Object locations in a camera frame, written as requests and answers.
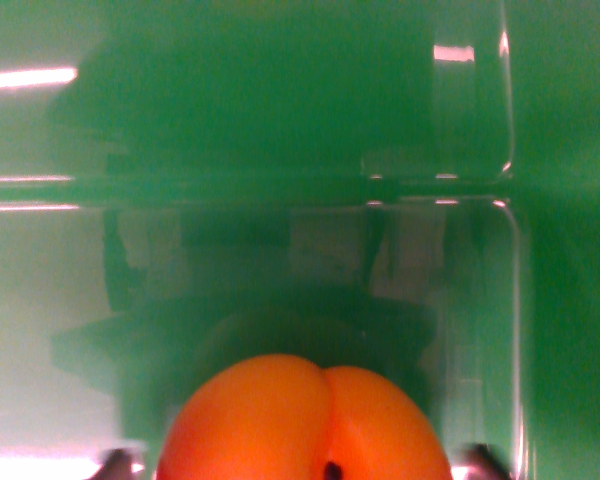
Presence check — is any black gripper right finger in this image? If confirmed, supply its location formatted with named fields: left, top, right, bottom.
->
left=450, top=442, right=515, bottom=480

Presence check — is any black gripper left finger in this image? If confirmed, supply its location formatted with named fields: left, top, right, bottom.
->
left=88, top=446, right=149, bottom=480

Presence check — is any yellow orange peach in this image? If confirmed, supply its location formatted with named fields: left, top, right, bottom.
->
left=155, top=354, right=455, bottom=480

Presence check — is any green plastic bin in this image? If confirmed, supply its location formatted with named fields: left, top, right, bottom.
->
left=0, top=0, right=600, bottom=480

